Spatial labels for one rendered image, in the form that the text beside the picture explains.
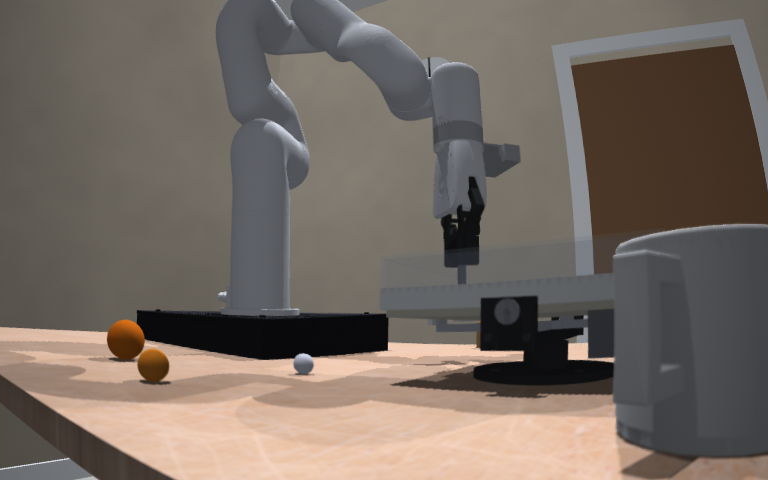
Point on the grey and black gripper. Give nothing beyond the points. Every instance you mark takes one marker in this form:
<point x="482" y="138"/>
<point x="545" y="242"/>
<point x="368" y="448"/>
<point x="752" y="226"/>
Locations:
<point x="456" y="160"/>

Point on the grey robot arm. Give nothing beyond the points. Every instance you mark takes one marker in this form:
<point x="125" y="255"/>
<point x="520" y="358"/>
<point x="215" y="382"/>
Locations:
<point x="261" y="149"/>

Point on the orange ball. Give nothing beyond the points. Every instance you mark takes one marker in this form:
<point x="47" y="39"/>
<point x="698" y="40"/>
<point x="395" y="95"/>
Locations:
<point x="125" y="339"/>
<point x="153" y="365"/>

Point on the grey mug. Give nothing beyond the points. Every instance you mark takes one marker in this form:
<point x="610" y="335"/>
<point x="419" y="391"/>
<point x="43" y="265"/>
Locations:
<point x="701" y="348"/>

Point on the grey ball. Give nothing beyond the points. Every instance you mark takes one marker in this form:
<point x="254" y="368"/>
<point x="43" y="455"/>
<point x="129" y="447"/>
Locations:
<point x="303" y="363"/>

